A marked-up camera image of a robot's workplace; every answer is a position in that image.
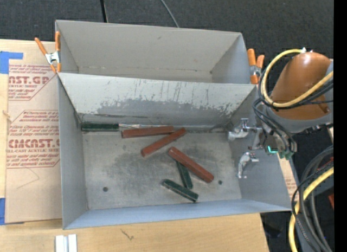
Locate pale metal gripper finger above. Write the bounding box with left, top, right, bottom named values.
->
left=227, top=119, right=249, bottom=141
left=237, top=151, right=260, bottom=179

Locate grey metal bin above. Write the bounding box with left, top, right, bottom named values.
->
left=55, top=20, right=293, bottom=230

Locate brown cardboard board red print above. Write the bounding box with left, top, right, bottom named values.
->
left=0, top=38, right=300, bottom=226

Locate dark green flat block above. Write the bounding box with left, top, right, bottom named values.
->
left=81, top=122, right=120, bottom=132
left=161, top=179, right=200, bottom=203
left=176, top=160, right=194, bottom=190

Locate red-brown flat block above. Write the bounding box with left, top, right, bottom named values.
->
left=120, top=125, right=176, bottom=139
left=140, top=127, right=188, bottom=159
left=168, top=146, right=215, bottom=184

